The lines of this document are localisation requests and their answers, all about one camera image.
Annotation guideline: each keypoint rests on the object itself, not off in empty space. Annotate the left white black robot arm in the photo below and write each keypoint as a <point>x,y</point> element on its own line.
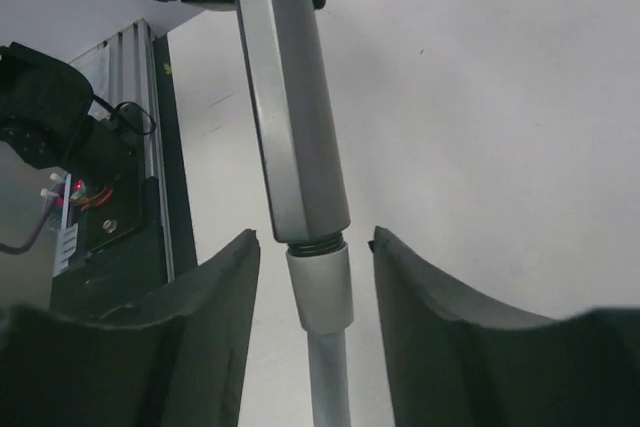
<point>45,102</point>

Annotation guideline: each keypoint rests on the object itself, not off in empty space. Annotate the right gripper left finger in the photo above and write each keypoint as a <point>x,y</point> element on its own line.
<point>176,357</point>

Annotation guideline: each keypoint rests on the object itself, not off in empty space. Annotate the grey shower head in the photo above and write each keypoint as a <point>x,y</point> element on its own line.
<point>294,124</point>

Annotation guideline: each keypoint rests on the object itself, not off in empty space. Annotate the left white cable duct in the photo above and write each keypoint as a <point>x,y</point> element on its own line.
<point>66,232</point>

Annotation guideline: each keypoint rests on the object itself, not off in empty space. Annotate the left aluminium rail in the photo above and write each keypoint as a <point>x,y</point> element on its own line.
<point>130,122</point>

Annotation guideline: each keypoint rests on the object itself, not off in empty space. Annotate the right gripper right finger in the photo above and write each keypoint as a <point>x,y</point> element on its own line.
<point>457,357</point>

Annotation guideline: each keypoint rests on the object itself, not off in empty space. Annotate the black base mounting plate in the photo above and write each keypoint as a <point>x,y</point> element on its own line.
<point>89,292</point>

